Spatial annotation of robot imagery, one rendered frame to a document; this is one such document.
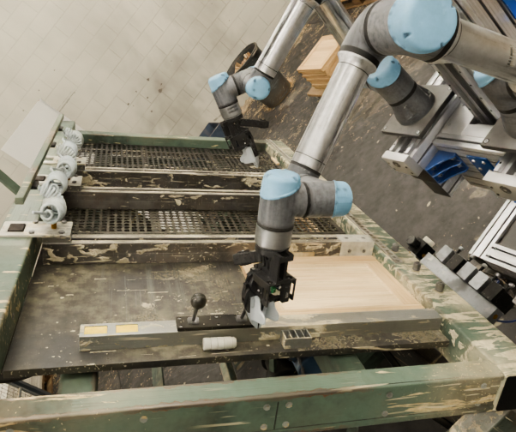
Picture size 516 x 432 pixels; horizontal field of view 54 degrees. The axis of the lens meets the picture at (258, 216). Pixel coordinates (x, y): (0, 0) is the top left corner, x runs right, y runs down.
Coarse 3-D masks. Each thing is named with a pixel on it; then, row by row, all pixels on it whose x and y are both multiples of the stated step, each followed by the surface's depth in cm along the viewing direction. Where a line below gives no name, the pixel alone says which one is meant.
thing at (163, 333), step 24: (360, 312) 136; (384, 312) 138; (408, 312) 139; (432, 312) 141; (96, 336) 114; (120, 336) 116; (144, 336) 117; (168, 336) 119; (192, 336) 121; (216, 336) 122; (240, 336) 124; (264, 336) 126; (312, 336) 130
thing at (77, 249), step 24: (48, 192) 143; (48, 240) 147; (72, 240) 150; (96, 240) 152; (120, 240) 154; (144, 240) 156; (168, 240) 157; (192, 240) 159; (216, 240) 161; (240, 240) 164; (312, 240) 170; (336, 240) 172; (360, 240) 175; (48, 264) 149
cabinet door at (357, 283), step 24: (288, 264) 163; (312, 264) 165; (336, 264) 167; (360, 264) 170; (312, 288) 151; (336, 288) 152; (360, 288) 154; (384, 288) 156; (288, 312) 136; (312, 312) 138; (336, 312) 139
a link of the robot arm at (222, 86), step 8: (224, 72) 174; (208, 80) 175; (216, 80) 172; (224, 80) 173; (232, 80) 174; (216, 88) 173; (224, 88) 174; (232, 88) 174; (216, 96) 175; (224, 96) 174; (232, 96) 176; (224, 104) 176; (232, 104) 176
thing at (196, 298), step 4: (196, 292) 114; (200, 292) 114; (192, 296) 113; (196, 296) 113; (200, 296) 113; (204, 296) 113; (192, 300) 113; (196, 300) 112; (200, 300) 112; (204, 300) 113; (192, 304) 113; (196, 304) 112; (200, 304) 112; (204, 304) 113; (196, 308) 113; (200, 308) 113; (196, 312) 117; (192, 316) 120; (188, 320) 121; (192, 320) 120; (196, 320) 121
